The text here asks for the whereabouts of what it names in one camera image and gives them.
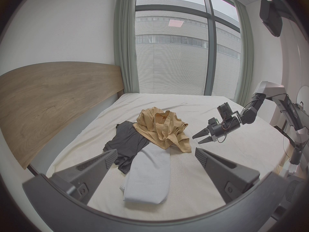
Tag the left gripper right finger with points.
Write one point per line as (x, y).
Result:
(224, 175)

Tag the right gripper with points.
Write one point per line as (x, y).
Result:
(228, 127)

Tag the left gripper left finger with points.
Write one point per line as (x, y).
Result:
(89, 175)

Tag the tan shorts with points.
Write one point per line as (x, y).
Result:
(157, 127)

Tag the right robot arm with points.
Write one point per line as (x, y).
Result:
(248, 116)

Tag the bed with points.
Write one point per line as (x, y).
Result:
(217, 153)

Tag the black garment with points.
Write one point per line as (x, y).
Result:
(125, 139)

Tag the pale grey garment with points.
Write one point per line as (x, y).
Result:
(149, 175)

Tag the window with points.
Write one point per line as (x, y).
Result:
(169, 69)

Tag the grey-green curtain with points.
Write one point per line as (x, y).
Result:
(125, 45)
(245, 57)

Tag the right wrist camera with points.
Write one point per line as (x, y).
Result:
(225, 109)

